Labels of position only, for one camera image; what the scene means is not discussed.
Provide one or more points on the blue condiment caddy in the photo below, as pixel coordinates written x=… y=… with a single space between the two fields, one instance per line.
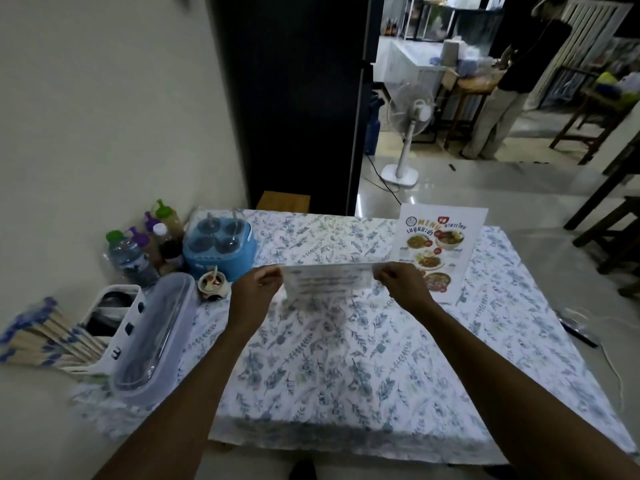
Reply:
x=220 y=244

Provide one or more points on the brown wooden chair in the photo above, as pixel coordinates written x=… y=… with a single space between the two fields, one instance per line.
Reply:
x=595 y=109

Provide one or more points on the small white cup with spoon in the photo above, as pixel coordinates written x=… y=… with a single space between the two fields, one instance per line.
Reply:
x=212 y=285

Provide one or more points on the person's left hand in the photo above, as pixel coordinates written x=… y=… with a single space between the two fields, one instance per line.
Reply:
x=250 y=299

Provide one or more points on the small wooden side table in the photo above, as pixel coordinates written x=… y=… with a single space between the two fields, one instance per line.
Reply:
x=475 y=84

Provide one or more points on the green yellow bag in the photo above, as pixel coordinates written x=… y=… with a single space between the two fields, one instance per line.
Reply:
x=615 y=84

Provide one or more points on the white chest freezer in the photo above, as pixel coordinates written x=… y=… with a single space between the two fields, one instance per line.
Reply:
x=405 y=59

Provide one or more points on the floral tablecloth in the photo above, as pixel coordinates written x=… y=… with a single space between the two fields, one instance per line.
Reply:
x=340 y=369

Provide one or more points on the dark wooden dining table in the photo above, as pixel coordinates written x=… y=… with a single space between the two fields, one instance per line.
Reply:
x=610 y=184

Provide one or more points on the white menu with red lanterns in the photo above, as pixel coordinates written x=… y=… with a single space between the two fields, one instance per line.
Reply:
x=325 y=282

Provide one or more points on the black power strip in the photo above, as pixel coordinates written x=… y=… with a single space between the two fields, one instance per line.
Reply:
x=580 y=330

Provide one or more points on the clear lid cutlery container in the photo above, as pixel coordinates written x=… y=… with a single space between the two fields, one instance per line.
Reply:
x=155 y=339

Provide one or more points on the bundle of wrapped chopsticks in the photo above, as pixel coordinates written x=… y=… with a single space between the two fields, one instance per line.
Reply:
x=45 y=339

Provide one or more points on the white standing fan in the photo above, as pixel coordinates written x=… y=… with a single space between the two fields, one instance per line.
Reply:
x=407 y=144

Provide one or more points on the person's right hand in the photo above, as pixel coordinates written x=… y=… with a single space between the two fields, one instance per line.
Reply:
x=407 y=289

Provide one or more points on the light wooden stool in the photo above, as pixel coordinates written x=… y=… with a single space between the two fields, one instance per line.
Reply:
x=282 y=202

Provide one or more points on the black refrigerator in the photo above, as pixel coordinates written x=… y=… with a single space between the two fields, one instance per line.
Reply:
x=295 y=94

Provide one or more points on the green cap water bottle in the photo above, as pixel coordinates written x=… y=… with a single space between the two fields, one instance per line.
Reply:
x=132 y=264

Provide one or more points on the white utensil holder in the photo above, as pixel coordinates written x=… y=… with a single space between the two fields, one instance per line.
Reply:
x=125 y=314

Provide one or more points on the white menu with green dishes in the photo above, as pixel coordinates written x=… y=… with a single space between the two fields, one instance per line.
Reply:
x=450 y=219

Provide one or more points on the white metal gate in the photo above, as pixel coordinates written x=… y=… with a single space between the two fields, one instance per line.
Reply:
x=590 y=34

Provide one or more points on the person's right forearm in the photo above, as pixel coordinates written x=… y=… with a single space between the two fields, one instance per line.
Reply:
x=510 y=394

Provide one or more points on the person's left forearm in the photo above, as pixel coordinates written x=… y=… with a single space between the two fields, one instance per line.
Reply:
x=185 y=399

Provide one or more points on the blue container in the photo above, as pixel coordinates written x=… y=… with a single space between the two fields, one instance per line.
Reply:
x=372 y=129

